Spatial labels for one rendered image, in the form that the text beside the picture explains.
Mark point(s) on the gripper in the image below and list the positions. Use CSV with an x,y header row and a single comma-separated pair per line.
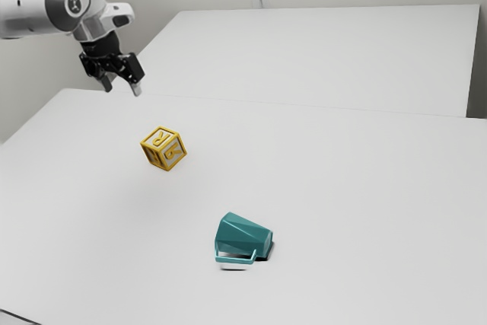
x,y
102,55

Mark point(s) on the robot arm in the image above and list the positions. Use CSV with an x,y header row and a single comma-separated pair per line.
x,y
36,7

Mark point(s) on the teal faceted mug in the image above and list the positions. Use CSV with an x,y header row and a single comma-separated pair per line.
x,y
237,234

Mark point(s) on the yellow letter block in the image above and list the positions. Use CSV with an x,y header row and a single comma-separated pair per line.
x,y
163,148

